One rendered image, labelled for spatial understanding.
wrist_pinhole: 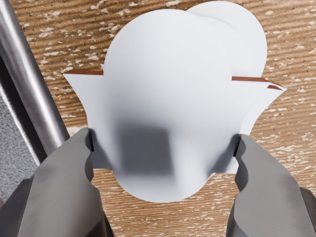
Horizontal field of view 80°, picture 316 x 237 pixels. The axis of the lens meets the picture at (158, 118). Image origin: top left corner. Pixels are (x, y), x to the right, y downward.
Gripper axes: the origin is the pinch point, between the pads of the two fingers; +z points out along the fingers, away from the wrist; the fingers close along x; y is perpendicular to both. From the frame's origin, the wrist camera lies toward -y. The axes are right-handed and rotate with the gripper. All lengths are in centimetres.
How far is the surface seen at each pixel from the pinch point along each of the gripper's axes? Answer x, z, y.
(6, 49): -14.5, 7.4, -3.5
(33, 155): -15.8, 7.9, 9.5
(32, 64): -12.8, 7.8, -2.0
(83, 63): -7.0, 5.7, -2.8
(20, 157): -17.5, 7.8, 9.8
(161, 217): 0.7, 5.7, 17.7
